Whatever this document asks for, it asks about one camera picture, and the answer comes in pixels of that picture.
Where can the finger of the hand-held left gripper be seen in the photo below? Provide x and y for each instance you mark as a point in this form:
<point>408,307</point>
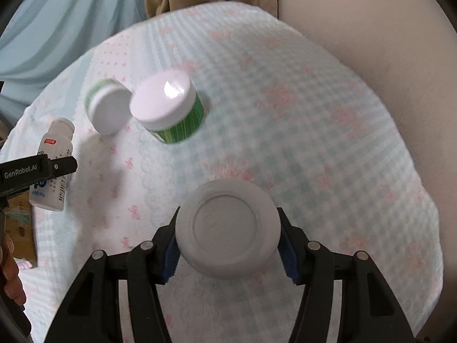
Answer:
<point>39,173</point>

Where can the person's left hand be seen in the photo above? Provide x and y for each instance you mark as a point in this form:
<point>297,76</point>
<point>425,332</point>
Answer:
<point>10,275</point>

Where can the checkered floral blanket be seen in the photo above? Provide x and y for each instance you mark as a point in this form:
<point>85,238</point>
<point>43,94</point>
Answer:
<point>250,150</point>

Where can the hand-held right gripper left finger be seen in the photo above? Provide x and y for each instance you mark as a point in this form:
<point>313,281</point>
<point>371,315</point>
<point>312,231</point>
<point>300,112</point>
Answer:
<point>170,257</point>

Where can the brown cardboard box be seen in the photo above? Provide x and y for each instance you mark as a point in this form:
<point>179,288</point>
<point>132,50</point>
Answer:
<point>19,228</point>

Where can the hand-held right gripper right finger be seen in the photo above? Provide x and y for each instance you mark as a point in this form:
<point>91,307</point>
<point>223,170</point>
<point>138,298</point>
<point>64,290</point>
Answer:
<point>287,257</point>

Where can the light blue curtain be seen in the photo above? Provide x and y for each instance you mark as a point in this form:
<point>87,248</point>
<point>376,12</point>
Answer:
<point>64,28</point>

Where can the white pill bottle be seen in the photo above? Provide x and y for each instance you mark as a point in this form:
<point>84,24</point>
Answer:
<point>50,166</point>

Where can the green jar with white lid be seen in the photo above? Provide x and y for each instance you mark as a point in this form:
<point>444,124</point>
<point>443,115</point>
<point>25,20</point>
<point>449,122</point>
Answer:
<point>167,106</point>

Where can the small green white-lidded jar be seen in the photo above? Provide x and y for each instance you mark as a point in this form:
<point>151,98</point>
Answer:
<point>106,108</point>

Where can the grey round lidded container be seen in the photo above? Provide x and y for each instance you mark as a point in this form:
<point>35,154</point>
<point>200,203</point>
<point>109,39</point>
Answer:
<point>227,229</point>

